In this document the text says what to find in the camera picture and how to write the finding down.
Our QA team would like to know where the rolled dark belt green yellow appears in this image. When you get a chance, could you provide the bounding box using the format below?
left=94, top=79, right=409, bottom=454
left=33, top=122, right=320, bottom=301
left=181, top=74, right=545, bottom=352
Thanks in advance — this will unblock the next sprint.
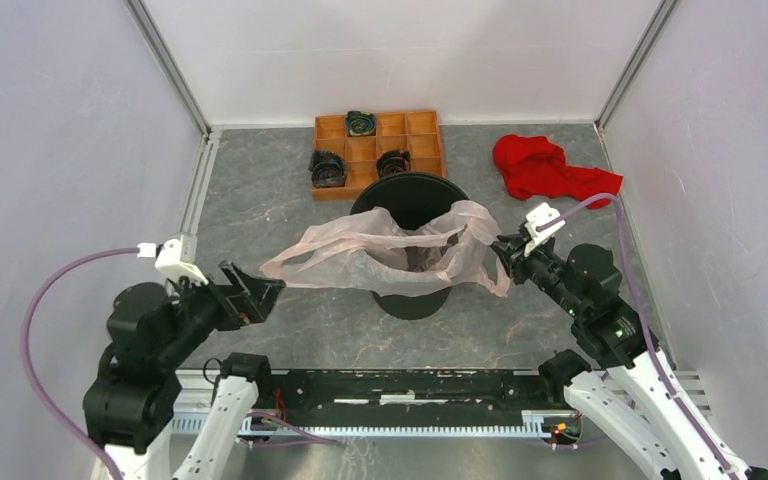
left=344, top=110, right=378, bottom=138

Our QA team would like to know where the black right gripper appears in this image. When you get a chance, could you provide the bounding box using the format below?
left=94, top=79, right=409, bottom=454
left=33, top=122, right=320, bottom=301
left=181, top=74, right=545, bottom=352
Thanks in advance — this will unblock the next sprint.
left=487, top=231, right=584, bottom=317

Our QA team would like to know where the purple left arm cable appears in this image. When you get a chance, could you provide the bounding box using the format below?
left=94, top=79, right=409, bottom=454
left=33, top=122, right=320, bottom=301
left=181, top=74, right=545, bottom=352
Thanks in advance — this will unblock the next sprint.
left=20, top=246, right=339, bottom=480

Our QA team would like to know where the pink plastic trash bag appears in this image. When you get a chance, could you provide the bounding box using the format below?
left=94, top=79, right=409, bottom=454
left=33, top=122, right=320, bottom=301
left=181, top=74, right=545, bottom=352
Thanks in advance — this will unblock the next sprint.
left=260, top=200, right=511, bottom=297

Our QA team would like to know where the orange wooden compartment tray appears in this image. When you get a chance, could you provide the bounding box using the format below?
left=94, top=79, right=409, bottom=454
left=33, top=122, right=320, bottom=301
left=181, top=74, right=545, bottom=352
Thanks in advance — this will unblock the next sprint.
left=310, top=110, right=446, bottom=201

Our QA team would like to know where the aluminium frame post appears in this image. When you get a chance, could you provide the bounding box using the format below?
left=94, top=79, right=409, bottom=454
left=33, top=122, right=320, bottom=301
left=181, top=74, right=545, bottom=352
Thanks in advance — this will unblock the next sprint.
left=594, top=0, right=680, bottom=132
left=124, top=0, right=212, bottom=137

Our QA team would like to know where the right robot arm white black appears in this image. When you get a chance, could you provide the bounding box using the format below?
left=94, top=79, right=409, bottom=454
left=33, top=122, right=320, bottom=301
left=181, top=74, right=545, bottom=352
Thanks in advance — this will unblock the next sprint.
left=491, top=235, right=768, bottom=479

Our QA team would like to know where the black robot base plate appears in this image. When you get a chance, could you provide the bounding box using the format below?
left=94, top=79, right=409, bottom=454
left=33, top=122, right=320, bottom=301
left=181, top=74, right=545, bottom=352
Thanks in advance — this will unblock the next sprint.
left=211, top=349, right=605, bottom=429

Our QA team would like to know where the aluminium frame post right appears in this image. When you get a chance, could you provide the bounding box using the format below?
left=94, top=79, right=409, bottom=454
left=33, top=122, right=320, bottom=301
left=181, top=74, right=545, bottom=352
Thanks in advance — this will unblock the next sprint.
left=594, top=0, right=680, bottom=132

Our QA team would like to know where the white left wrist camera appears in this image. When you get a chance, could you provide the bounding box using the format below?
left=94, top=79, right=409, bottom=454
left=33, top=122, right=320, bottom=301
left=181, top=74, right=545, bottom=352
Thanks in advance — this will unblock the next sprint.
left=137, top=233, right=209, bottom=286

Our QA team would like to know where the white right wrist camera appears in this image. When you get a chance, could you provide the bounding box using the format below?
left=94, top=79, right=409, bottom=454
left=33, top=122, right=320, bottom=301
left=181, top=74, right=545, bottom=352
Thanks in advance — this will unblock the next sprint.
left=524, top=202, right=565, bottom=257

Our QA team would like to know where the red cloth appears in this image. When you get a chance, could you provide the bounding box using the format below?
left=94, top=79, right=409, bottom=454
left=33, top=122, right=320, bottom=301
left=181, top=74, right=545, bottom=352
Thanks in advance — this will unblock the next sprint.
left=492, top=134, right=623, bottom=202

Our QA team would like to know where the rolled dark belt left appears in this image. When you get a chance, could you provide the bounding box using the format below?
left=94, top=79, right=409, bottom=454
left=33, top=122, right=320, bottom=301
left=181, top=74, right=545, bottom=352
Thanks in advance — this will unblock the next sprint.
left=308, top=149, right=348, bottom=189

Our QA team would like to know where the aluminium frame post left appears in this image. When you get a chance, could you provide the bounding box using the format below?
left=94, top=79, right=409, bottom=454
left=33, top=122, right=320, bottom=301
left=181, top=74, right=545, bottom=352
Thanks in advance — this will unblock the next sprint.
left=124, top=0, right=212, bottom=137

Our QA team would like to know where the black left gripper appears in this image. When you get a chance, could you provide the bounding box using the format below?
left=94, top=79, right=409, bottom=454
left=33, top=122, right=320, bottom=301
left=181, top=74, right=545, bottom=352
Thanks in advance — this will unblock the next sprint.
left=157, top=255, right=286, bottom=365

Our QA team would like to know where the black plastic trash bin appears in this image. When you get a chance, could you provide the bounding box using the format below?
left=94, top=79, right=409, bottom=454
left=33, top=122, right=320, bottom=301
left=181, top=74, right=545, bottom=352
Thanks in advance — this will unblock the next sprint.
left=350, top=172, right=468, bottom=321

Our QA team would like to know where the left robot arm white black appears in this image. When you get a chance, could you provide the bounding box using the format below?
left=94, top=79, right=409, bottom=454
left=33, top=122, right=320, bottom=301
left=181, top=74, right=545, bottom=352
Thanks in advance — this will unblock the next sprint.
left=83, top=262, right=286, bottom=479

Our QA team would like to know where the rolled black belt orange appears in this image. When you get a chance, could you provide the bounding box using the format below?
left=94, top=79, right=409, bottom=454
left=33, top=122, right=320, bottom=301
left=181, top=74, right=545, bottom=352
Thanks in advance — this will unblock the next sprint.
left=376, top=149, right=411, bottom=179

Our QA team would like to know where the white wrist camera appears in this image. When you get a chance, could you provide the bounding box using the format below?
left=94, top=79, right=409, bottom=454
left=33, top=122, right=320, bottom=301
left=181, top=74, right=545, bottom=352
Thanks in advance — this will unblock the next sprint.
left=137, top=233, right=209, bottom=286
left=524, top=202, right=565, bottom=257

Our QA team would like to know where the slotted white cable duct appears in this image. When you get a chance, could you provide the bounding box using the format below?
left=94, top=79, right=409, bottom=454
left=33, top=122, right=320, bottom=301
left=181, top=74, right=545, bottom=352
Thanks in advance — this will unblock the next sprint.
left=171, top=413, right=550, bottom=440

